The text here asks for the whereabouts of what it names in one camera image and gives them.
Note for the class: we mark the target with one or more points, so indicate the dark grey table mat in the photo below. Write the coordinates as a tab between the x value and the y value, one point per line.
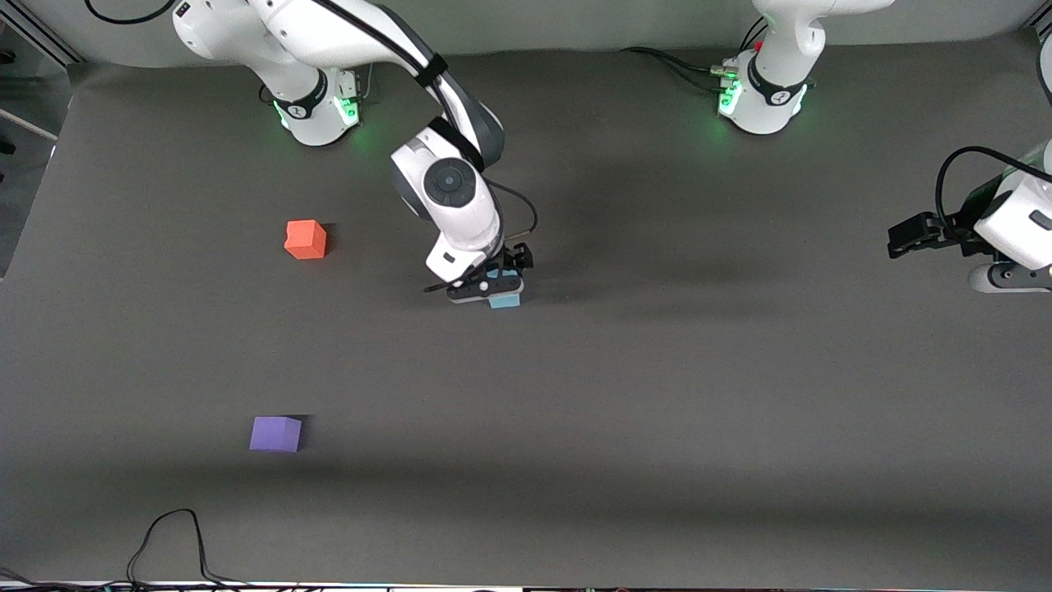
575	395

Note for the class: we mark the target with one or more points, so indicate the aluminium frame rail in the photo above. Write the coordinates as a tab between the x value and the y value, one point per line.
41	37

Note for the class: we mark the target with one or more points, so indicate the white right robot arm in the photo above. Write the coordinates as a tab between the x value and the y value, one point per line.
329	33

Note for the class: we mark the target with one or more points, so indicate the purple foam block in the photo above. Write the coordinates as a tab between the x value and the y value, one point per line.
275	434

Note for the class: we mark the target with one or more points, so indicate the orange foam block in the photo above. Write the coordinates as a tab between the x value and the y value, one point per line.
305	240

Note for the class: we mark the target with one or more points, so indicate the light blue foam block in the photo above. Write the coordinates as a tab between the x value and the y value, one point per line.
505	301

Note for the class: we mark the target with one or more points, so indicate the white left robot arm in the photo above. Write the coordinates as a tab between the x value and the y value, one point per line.
768	90

